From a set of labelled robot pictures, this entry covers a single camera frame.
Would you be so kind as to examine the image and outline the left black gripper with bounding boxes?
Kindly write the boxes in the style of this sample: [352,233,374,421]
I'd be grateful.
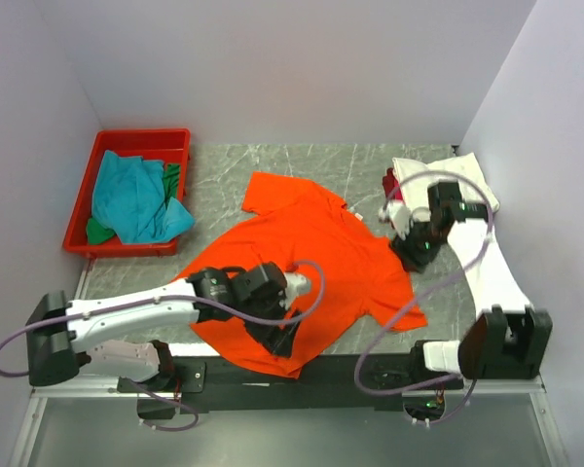
[238,292,305,356]

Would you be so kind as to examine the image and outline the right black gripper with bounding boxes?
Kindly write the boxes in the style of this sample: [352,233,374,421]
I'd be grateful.
[387,214,447,274]

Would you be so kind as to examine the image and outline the orange t shirt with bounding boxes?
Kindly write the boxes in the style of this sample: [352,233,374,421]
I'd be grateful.
[179,172,414,378]

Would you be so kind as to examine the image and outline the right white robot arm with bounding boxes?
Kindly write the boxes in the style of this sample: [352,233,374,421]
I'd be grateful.
[381,181,553,388]

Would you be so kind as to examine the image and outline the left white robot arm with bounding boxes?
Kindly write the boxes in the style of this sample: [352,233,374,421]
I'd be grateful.
[26,263,311,391]

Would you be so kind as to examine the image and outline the folded white t shirt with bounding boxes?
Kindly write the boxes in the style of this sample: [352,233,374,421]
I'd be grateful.
[392,153,499,212]

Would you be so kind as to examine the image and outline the folded red t shirt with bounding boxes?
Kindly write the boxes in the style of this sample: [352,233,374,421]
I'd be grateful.
[382,167,404,201]

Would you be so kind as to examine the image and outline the black mounting base bar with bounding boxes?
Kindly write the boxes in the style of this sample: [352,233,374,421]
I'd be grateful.
[117,350,447,421]

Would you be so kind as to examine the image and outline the blue t shirt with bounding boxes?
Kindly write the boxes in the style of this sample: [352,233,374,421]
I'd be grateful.
[91,149,197,245]

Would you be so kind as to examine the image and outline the green t shirt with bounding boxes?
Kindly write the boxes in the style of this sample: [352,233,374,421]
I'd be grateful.
[85,162,184,247]

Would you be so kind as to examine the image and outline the red plastic bin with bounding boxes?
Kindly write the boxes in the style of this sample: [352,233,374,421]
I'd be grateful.
[62,127,191,259]

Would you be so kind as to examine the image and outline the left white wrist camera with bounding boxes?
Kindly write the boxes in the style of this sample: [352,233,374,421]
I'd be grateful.
[279,272,311,309]

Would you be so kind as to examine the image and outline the aluminium rail frame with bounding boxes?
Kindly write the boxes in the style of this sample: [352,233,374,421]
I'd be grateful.
[11,377,568,466]

